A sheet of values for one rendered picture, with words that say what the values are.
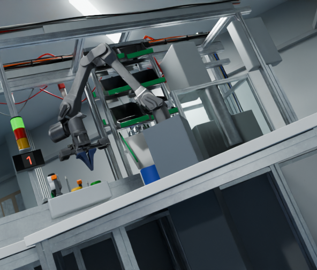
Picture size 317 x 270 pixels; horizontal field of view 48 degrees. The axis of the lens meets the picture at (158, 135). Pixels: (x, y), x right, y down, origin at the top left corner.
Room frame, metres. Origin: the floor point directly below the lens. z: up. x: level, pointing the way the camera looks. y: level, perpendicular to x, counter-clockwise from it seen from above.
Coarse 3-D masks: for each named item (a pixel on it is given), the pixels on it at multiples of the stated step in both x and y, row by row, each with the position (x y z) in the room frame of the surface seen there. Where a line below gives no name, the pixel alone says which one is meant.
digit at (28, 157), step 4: (32, 152) 1.49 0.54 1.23; (24, 156) 1.48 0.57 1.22; (28, 156) 1.49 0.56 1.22; (32, 156) 1.49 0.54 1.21; (24, 160) 1.48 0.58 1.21; (28, 160) 1.48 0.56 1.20; (32, 160) 1.49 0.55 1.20; (24, 164) 1.47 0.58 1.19; (28, 164) 1.48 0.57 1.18; (32, 164) 1.49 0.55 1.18
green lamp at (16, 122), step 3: (18, 117) 1.49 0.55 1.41; (12, 120) 1.48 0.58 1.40; (15, 120) 1.48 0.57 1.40; (18, 120) 1.49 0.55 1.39; (21, 120) 1.50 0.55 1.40; (12, 123) 1.49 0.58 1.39; (15, 123) 1.48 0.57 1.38; (18, 123) 1.49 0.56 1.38; (21, 123) 1.50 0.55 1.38; (12, 126) 1.49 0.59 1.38; (15, 126) 1.48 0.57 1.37; (18, 126) 1.48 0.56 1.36; (21, 126) 1.49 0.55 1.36; (24, 126) 1.51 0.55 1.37
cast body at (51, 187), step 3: (51, 174) 1.41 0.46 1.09; (54, 174) 1.42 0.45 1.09; (48, 177) 1.40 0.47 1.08; (57, 177) 1.42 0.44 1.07; (48, 180) 1.40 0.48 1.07; (51, 180) 1.40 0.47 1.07; (57, 180) 1.41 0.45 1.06; (48, 183) 1.41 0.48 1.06; (51, 183) 1.39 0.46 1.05; (60, 183) 1.40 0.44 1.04; (51, 186) 1.39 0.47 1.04; (54, 186) 1.39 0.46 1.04; (60, 186) 1.40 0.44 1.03; (51, 189) 1.39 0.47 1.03; (54, 189) 1.39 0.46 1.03; (60, 189) 1.44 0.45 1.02; (51, 192) 1.43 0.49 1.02
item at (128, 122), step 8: (128, 104) 1.74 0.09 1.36; (136, 104) 1.65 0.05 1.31; (112, 112) 1.60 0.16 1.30; (120, 112) 1.74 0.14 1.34; (128, 112) 1.76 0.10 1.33; (136, 112) 1.71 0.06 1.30; (120, 120) 1.73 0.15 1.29; (128, 120) 1.66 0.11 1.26; (136, 120) 1.51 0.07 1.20; (144, 120) 1.52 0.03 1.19
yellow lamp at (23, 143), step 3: (21, 138) 1.48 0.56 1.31; (24, 138) 1.49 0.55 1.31; (27, 138) 1.51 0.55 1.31; (18, 141) 1.48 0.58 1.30; (21, 141) 1.48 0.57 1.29; (24, 141) 1.49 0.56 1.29; (27, 141) 1.50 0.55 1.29; (18, 144) 1.49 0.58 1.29; (21, 144) 1.48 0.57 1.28; (24, 144) 1.49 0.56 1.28; (27, 144) 1.50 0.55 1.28; (18, 147) 1.49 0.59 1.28; (21, 147) 1.48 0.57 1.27; (24, 147) 1.48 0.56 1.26; (27, 147) 1.49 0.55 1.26
